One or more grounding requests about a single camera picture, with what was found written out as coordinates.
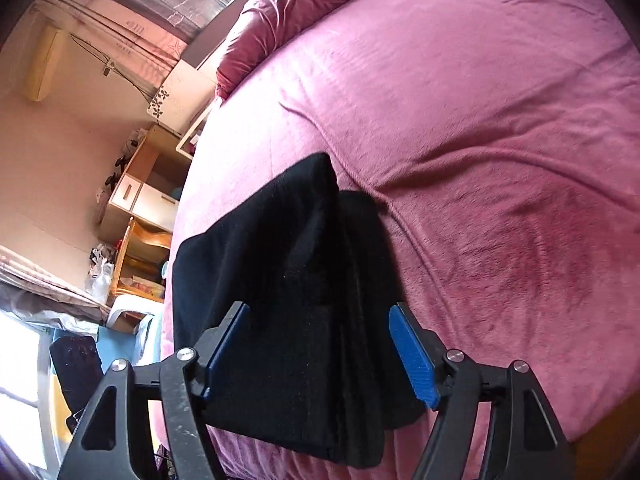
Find cream wall air conditioner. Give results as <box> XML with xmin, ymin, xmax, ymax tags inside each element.
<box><xmin>25</xmin><ymin>27</ymin><xmax>69</xmax><ymax>102</ymax></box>

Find wooden desk with white drawers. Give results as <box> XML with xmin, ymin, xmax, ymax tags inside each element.
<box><xmin>97</xmin><ymin>122</ymin><xmax>195</xmax><ymax>247</ymax></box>

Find white plastic bag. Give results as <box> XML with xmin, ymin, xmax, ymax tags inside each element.
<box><xmin>85</xmin><ymin>244</ymin><xmax>119</xmax><ymax>306</ymax></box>

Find black mesh chair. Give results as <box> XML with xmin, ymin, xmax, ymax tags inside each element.
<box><xmin>48</xmin><ymin>334</ymin><xmax>104</xmax><ymax>433</ymax></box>

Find pink fleece blanket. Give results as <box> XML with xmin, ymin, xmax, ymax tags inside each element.
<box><xmin>159</xmin><ymin>0</ymin><xmax>640</xmax><ymax>480</ymax></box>

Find black pants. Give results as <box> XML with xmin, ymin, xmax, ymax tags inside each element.
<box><xmin>171</xmin><ymin>152</ymin><xmax>442</xmax><ymax>470</ymax></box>

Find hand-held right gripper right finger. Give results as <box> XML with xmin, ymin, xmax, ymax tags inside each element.
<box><xmin>387</xmin><ymin>302</ymin><xmax>571</xmax><ymax>480</ymax></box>

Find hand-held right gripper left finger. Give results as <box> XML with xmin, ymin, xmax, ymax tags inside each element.
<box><xmin>56</xmin><ymin>301</ymin><xmax>251</xmax><ymax>480</ymax></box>

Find wooden open shelf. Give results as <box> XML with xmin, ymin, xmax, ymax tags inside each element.
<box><xmin>107</xmin><ymin>217</ymin><xmax>174</xmax><ymax>306</ymax></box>

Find white flower-patterned headboard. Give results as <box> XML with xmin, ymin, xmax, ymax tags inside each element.
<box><xmin>146</xmin><ymin>59</ymin><xmax>224</xmax><ymax>161</ymax></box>

